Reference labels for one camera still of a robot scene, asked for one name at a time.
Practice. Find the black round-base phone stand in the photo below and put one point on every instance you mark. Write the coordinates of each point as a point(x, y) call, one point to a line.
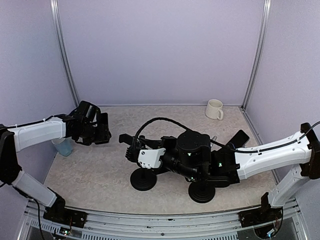
point(142, 179)

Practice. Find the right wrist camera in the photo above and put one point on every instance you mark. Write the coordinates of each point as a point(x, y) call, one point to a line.
point(150, 158)

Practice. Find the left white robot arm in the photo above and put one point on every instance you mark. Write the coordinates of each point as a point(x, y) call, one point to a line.
point(15, 138)

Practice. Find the light blue plastic cup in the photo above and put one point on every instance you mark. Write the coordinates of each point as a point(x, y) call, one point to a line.
point(63, 146)

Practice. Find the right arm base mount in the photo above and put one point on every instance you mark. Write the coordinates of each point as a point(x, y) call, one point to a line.
point(259, 216)

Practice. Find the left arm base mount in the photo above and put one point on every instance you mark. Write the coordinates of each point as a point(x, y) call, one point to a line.
point(69, 217)

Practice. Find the right aluminium frame post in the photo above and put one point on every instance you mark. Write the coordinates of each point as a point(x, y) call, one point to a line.
point(258, 53)

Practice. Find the left aluminium frame post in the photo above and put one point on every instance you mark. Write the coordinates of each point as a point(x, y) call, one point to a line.
point(54, 5)

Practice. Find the cream ceramic mug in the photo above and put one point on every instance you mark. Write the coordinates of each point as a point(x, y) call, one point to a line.
point(214, 109)

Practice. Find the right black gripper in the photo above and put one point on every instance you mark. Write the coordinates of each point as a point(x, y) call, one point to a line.
point(171, 141)

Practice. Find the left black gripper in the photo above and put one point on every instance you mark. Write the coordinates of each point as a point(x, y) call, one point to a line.
point(87, 141)

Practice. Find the black smartphone far right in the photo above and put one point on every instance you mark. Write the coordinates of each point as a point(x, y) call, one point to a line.
point(239, 140)

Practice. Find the front aluminium rail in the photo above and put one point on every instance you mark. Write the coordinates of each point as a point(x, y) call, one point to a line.
point(221, 225)

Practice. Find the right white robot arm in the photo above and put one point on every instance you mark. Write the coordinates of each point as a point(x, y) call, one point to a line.
point(301, 149)

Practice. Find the black smartphone white back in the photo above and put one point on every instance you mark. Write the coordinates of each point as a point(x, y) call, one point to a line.
point(102, 132)

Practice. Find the aluminium frame post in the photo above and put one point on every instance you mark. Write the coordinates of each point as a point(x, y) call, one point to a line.
point(54, 5)
point(258, 53)

